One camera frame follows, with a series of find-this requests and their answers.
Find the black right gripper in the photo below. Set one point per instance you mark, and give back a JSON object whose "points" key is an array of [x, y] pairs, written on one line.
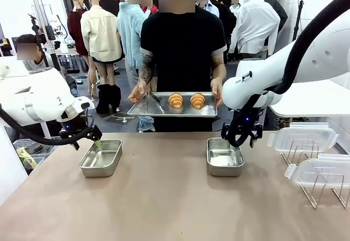
{"points": [[250, 120]]}

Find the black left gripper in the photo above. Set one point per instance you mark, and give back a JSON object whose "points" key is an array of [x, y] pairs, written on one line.
{"points": [[72, 124]]}

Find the steel rectangular container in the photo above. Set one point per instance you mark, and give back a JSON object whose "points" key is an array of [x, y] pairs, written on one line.
{"points": [[224, 168], [99, 167]]}

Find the golden croissant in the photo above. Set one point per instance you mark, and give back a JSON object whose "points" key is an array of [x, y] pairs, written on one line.
{"points": [[197, 100], [175, 100]]}

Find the clear plastic clip lid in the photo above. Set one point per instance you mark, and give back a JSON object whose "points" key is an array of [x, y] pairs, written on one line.
{"points": [[320, 170], [303, 137]]}

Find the perforated steel baking tray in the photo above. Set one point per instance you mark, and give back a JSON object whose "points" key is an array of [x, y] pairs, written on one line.
{"points": [[153, 110]]}

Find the person's tattooed right forearm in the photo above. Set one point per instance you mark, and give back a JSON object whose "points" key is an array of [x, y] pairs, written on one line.
{"points": [[146, 71]]}

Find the person's left forearm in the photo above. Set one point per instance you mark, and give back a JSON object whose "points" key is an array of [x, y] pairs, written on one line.
{"points": [[218, 66]]}

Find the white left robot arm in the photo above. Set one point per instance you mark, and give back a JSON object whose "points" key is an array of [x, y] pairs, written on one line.
{"points": [[41, 101]]}

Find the person's left hand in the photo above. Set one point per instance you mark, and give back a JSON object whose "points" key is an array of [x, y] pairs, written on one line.
{"points": [[218, 88]]}

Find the person's right hand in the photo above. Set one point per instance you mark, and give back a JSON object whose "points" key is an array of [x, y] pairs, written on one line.
{"points": [[138, 91]]}

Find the black furry boots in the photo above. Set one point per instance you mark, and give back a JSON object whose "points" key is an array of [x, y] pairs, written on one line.
{"points": [[108, 99]]}

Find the clear plastic storage bins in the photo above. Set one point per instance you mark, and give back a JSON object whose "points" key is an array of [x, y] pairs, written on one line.
{"points": [[30, 156]]}

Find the white background table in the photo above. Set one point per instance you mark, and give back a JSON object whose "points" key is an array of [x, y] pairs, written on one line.
{"points": [[314, 110]]}

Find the dark metal tongs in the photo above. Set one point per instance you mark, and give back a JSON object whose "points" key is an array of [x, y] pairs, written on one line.
{"points": [[156, 98]]}

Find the seated person in grey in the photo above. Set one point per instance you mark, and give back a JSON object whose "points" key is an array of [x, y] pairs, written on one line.
{"points": [[41, 60]]}

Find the person in black t-shirt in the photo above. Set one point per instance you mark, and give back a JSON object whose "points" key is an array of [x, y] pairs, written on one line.
{"points": [[183, 52]]}

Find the mannequin in white shirt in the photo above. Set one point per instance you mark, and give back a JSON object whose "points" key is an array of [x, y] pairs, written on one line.
{"points": [[254, 28]]}

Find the mannequin in cream jacket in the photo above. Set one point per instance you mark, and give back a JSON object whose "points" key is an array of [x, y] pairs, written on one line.
{"points": [[101, 33]]}

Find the mannequin in maroon dress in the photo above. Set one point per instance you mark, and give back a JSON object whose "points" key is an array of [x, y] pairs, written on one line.
{"points": [[76, 28]]}

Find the mannequin in black coat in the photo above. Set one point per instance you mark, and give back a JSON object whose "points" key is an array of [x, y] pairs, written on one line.
{"points": [[228, 19]]}

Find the mannequin in light blue fleece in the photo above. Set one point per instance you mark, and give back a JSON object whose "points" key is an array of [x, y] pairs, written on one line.
{"points": [[129, 33]]}

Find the mannequin in black jacket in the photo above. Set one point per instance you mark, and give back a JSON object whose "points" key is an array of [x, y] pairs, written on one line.
{"points": [[280, 14]]}

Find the mannequin in red garment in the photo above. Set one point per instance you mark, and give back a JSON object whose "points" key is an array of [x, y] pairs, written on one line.
{"points": [[153, 8]]}

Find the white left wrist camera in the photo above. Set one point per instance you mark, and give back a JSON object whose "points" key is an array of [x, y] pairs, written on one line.
{"points": [[83, 105]]}

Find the mannequin base plate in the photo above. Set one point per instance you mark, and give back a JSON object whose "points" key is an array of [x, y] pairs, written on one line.
{"points": [[121, 118]]}

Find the black camera tripod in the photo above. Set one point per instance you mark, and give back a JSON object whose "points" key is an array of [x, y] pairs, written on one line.
{"points": [[298, 19]]}

